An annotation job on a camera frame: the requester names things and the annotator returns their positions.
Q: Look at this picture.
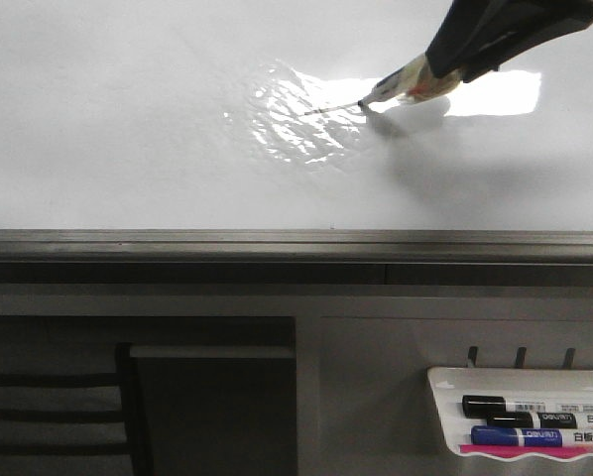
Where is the black capped marker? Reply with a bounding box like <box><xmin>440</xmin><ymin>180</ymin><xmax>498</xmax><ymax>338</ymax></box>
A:
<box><xmin>461</xmin><ymin>395</ymin><xmax>593</xmax><ymax>417</ymax></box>
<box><xmin>486</xmin><ymin>412</ymin><xmax>593</xmax><ymax>429</ymax></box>

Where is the white whiteboard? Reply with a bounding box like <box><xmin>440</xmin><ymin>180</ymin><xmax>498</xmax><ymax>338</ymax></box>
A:
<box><xmin>0</xmin><ymin>1</ymin><xmax>593</xmax><ymax>231</ymax></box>

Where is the blue capped marker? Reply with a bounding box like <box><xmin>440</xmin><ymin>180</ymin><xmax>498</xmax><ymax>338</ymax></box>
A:
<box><xmin>470</xmin><ymin>425</ymin><xmax>593</xmax><ymax>448</ymax></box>

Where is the black capped marker middle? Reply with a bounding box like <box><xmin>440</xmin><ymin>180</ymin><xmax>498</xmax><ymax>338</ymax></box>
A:
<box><xmin>486</xmin><ymin>412</ymin><xmax>593</xmax><ymax>429</ymax></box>

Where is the black hook right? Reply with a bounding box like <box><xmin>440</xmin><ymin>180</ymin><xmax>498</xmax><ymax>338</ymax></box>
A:
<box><xmin>562</xmin><ymin>348</ymin><xmax>576</xmax><ymax>370</ymax></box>

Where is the dark cabinet panel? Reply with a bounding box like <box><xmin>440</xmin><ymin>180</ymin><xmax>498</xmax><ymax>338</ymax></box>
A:
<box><xmin>130</xmin><ymin>344</ymin><xmax>298</xmax><ymax>475</ymax></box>

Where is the white marker with tape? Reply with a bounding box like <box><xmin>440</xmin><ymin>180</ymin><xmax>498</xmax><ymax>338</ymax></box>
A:
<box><xmin>358</xmin><ymin>54</ymin><xmax>462</xmax><ymax>107</ymax></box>

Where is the black hook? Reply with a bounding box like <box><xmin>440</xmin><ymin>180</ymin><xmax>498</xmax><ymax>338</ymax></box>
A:
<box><xmin>514</xmin><ymin>347</ymin><xmax>527</xmax><ymax>369</ymax></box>
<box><xmin>467</xmin><ymin>346</ymin><xmax>479</xmax><ymax>368</ymax></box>
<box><xmin>562</xmin><ymin>348</ymin><xmax>576</xmax><ymax>370</ymax></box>

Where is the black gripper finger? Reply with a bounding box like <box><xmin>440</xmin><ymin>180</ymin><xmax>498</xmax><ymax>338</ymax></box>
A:
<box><xmin>425</xmin><ymin>0</ymin><xmax>593</xmax><ymax>83</ymax></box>

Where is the white marker tray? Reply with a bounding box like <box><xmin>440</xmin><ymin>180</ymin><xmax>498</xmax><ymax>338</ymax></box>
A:
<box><xmin>427</xmin><ymin>367</ymin><xmax>593</xmax><ymax>463</ymax></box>

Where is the black hook middle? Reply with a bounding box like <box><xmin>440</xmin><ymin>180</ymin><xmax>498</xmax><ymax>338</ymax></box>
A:
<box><xmin>514</xmin><ymin>347</ymin><xmax>527</xmax><ymax>369</ymax></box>

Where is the black hook left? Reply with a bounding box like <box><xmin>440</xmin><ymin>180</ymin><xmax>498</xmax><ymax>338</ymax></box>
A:
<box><xmin>467</xmin><ymin>346</ymin><xmax>479</xmax><ymax>368</ymax></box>

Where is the black capped marker top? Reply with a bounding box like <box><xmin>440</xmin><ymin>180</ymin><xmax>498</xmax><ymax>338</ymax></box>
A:
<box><xmin>461</xmin><ymin>395</ymin><xmax>593</xmax><ymax>417</ymax></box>

